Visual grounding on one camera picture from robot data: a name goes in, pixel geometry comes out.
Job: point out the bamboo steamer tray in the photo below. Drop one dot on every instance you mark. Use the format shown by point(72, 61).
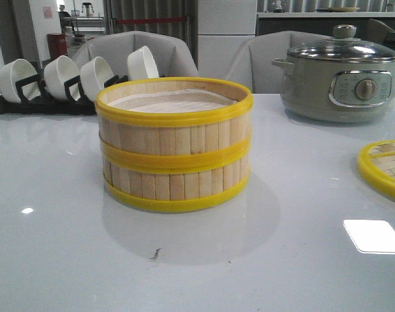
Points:
point(176, 193)
point(176, 142)

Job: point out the woven bamboo steamer lid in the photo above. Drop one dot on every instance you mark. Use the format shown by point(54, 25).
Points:
point(376, 165)

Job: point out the grey chair left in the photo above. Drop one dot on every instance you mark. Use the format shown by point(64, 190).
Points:
point(172, 55)

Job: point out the grey chair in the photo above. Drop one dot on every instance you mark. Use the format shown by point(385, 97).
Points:
point(172, 55)
point(252, 65)

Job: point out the white bowl right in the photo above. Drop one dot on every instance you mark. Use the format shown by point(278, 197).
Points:
point(141, 64)

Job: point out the white bowl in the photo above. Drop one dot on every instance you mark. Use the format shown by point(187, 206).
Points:
point(94, 74)
point(56, 73)
point(10, 74)
point(141, 64)

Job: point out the grey chair right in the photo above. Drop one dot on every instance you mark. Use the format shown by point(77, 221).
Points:
point(252, 65)

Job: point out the white cabinet background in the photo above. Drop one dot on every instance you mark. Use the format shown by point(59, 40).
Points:
point(222, 26)

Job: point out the grey electric cooking pot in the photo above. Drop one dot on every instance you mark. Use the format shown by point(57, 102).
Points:
point(337, 91)

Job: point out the black bowl rack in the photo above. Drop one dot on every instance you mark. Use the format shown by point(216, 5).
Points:
point(35, 99)

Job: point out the red cylinder bin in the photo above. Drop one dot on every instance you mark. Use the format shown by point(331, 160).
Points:
point(57, 45)

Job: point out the glass pot lid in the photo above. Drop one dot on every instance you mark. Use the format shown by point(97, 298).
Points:
point(343, 46)

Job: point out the white bowl far left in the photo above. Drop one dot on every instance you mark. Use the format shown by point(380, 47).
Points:
point(10, 74)

